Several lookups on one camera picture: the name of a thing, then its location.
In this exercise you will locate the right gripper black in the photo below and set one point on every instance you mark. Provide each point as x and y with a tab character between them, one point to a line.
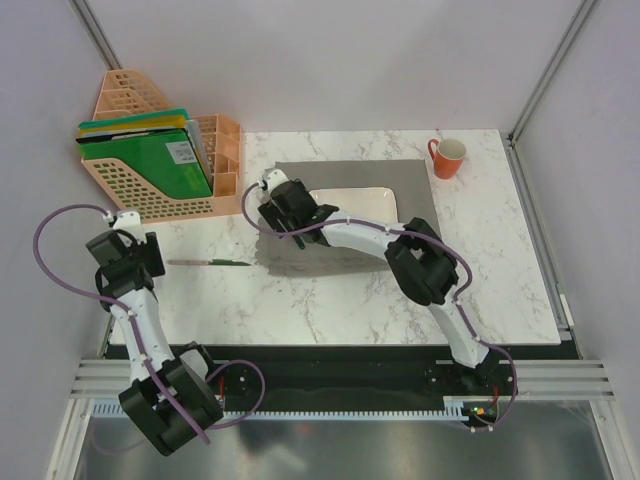
271	214

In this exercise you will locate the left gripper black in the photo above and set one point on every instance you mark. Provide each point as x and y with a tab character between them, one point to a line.
151	252

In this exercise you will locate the knife pink handle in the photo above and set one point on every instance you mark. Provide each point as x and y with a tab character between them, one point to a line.
213	262

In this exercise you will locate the white rectangular plate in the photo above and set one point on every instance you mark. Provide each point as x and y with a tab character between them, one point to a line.
373	203

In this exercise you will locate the grey placemat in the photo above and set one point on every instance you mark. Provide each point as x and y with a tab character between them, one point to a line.
408	179

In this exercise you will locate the orange mug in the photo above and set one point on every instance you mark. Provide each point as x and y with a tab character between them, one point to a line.
447	156

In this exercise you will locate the gold fork green handle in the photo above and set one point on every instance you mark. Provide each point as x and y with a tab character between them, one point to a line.
299	242

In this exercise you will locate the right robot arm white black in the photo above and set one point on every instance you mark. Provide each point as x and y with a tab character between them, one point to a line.
427	271

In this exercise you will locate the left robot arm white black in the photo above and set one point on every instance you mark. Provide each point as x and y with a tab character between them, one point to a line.
168	399

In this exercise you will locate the green folder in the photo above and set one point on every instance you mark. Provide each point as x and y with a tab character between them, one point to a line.
165	158

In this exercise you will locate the yellow folder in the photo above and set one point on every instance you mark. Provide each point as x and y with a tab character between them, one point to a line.
175	118

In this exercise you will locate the peach file organizer rack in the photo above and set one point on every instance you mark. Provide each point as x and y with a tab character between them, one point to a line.
216	138

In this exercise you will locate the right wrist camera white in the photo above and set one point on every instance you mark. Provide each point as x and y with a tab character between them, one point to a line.
273	178

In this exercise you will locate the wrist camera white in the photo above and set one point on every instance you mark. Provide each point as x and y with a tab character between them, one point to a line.
130	221
273	178

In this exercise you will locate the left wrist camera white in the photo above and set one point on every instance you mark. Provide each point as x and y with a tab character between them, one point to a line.
130	221

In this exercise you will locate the aluminium rail profile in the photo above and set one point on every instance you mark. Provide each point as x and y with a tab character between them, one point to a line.
538	380

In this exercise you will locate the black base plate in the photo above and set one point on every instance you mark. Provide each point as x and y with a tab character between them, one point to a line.
314	376

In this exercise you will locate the white cable duct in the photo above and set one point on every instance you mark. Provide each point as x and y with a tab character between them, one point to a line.
448	411

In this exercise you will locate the right aluminium frame post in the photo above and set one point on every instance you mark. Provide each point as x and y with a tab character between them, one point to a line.
568	40

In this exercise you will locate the aluminium frame post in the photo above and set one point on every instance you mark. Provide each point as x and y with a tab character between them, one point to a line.
568	40
96	33

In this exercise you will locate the left aluminium frame post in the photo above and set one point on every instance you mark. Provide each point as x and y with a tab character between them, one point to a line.
96	33

